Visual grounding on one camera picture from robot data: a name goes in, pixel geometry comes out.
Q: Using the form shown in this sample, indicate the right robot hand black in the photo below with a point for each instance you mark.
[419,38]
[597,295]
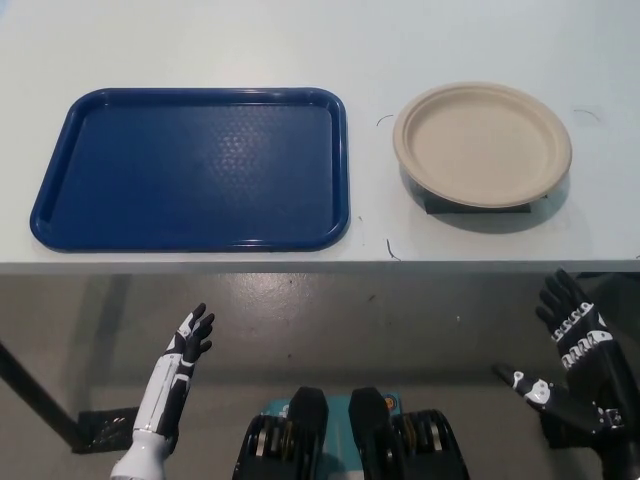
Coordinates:
[590,370]

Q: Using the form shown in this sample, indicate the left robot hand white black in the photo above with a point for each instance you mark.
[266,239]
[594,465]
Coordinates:
[167,375]

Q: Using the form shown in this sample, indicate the beige paper plate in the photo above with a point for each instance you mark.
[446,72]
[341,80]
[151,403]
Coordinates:
[480,142]

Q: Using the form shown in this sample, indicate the blue plastic tray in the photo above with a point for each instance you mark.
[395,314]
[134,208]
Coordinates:
[190,170]

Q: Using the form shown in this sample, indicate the black table leg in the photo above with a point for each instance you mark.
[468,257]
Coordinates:
[35,385]

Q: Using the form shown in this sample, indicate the robot body black teal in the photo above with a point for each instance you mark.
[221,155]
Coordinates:
[310,435]

